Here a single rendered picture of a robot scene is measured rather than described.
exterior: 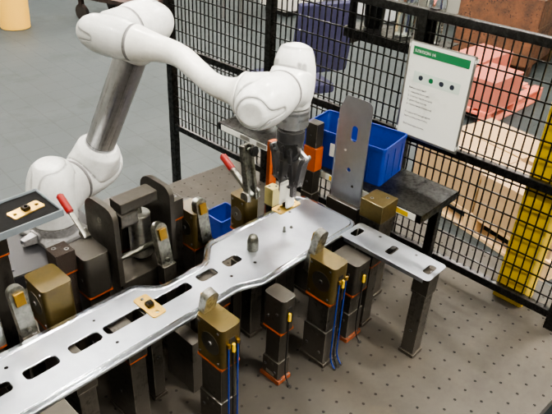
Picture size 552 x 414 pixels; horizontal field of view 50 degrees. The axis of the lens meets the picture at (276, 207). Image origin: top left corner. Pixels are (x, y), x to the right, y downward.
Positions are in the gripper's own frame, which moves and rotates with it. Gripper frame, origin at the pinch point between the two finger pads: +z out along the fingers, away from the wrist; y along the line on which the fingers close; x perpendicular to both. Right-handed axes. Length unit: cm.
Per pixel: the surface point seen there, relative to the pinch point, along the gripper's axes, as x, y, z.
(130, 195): -37.8, -18.2, -6.4
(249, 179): -0.1, -14.7, 1.5
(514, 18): 489, -143, 55
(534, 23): 491, -124, 56
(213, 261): -24.3, -3.1, 12.4
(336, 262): -5.5, 22.8, 8.0
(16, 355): -76, -7, 12
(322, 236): -6.4, 18.3, 2.0
